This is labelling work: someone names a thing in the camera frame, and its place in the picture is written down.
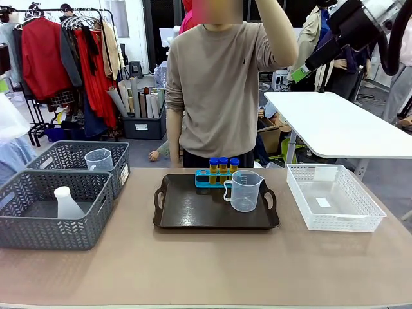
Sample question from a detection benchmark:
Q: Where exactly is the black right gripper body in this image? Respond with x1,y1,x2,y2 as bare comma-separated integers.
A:
304,33,352,72

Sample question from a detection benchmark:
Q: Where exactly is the clear plastic measuring beaker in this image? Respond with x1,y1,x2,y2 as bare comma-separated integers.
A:
84,148,115,172
222,169,266,213

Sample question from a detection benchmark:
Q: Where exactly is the person's right forearm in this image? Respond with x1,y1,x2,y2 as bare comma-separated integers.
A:
165,108,185,169

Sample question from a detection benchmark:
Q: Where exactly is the person's left forearm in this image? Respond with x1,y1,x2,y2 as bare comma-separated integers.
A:
256,0,299,70

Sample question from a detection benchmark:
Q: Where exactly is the person in beige trench coat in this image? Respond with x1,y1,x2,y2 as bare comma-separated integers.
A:
289,5,331,93

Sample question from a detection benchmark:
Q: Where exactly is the white background table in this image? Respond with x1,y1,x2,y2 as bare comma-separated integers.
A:
263,91,412,182

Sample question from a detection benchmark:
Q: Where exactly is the cardboard box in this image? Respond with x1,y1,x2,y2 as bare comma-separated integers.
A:
257,117,292,156

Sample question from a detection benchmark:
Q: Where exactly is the person in beige sweater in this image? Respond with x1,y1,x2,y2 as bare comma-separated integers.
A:
165,0,299,169

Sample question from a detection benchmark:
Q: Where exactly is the blue test tube rack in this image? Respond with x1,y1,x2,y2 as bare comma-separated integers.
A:
194,169,243,190

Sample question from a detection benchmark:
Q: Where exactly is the white paper roll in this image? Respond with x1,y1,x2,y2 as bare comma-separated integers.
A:
145,93,160,119

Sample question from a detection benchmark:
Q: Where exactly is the white perforated plastic basket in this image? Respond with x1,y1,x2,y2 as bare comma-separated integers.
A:
286,163,388,234

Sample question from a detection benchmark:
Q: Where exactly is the dark grey storage bin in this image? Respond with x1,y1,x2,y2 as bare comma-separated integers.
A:
122,104,167,141

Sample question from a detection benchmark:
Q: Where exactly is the tall grey paper roll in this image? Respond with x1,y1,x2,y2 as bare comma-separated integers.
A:
129,76,142,119

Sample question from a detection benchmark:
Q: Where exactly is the black serving tray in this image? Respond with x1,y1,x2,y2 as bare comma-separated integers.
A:
153,173,281,230

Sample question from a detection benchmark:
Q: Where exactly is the beige hanging garment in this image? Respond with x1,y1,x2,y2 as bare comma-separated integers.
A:
100,21,122,82

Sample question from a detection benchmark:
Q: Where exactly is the black metal clothes rack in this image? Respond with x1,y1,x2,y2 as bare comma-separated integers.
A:
0,6,120,147

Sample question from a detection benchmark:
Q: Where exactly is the red hanging dress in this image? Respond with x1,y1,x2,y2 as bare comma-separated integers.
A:
74,28,119,129

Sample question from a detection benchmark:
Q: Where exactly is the black hanging scarf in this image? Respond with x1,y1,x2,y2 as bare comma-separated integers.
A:
80,25,101,77

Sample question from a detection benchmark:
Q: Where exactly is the dark grey hanging coat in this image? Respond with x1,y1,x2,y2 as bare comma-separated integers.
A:
59,24,84,89

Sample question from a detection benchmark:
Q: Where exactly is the grey basket with white label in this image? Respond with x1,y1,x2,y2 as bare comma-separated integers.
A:
25,140,131,200

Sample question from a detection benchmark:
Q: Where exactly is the red hanging jacket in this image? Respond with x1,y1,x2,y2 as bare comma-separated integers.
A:
21,17,73,101

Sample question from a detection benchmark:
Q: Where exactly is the white plastic bottle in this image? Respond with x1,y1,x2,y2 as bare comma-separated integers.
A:
53,186,86,220

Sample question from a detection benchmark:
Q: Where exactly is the pale grey hanging garment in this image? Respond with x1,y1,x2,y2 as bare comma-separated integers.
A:
0,21,24,85

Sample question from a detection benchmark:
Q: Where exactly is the grey woven plastic basket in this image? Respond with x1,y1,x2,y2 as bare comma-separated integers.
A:
0,169,115,252

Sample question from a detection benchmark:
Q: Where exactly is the light blue cloth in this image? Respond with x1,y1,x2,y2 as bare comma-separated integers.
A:
0,136,39,187

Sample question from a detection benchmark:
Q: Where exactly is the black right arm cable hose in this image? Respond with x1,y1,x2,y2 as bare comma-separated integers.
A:
377,0,412,77

